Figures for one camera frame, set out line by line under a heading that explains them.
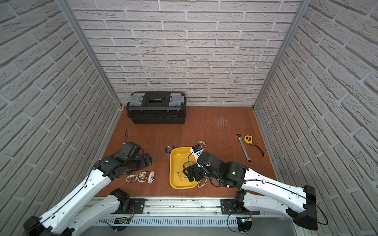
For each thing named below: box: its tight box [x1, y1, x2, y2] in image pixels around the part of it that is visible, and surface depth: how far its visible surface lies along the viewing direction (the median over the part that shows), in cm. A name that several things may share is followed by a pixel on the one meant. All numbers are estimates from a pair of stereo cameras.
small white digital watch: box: [125, 174, 138, 183], surface depth 83 cm
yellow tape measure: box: [244, 134, 253, 145], surface depth 99 cm
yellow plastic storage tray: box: [169, 146, 199, 190], surface depth 87 cm
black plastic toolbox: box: [126, 91, 187, 125], surface depth 100 cm
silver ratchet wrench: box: [236, 133, 253, 165], surface depth 97 cm
